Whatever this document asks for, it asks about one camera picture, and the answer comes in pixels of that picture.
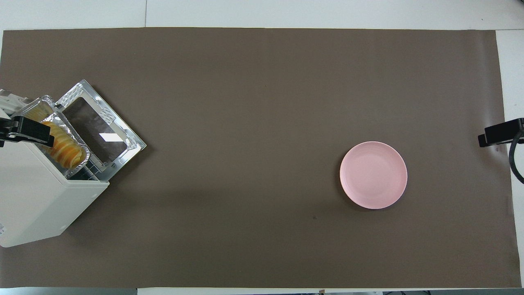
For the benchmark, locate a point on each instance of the aluminium foil tray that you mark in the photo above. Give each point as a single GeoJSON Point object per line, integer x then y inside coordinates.
{"type": "Point", "coordinates": [67, 127]}

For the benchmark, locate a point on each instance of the brown table mat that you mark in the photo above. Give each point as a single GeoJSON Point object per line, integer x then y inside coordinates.
{"type": "Point", "coordinates": [245, 123]}

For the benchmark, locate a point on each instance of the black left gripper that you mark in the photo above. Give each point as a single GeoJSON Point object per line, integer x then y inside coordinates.
{"type": "Point", "coordinates": [28, 130]}

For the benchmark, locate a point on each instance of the glass oven door metal frame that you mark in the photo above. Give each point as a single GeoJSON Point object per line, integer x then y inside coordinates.
{"type": "Point", "coordinates": [92, 123]}

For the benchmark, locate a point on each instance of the white toaster oven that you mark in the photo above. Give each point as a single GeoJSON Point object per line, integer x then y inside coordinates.
{"type": "Point", "coordinates": [37, 196]}

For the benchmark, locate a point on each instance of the pink round plate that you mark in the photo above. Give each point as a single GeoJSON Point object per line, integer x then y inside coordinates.
{"type": "Point", "coordinates": [373, 175]}

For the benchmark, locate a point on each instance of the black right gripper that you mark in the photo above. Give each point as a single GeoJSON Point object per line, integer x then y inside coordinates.
{"type": "Point", "coordinates": [501, 133]}

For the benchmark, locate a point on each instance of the sliced golden bread loaf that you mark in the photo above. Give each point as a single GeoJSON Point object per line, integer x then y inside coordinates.
{"type": "Point", "coordinates": [65, 149]}

